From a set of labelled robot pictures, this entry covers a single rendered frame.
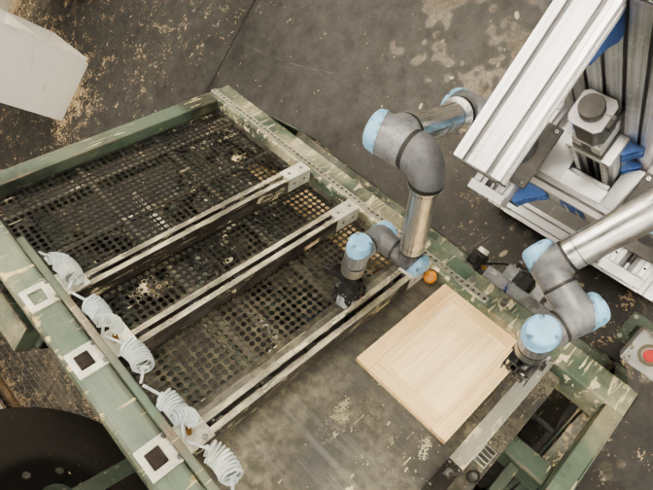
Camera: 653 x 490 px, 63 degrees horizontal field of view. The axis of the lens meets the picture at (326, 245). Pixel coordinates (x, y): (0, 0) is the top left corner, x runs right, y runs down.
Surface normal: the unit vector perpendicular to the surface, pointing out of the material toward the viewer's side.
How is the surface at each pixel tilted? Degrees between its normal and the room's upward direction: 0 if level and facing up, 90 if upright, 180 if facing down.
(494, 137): 0
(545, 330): 28
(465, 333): 50
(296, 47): 0
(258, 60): 0
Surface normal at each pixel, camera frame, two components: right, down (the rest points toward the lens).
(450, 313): 0.11, -0.66
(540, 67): -0.48, -0.07
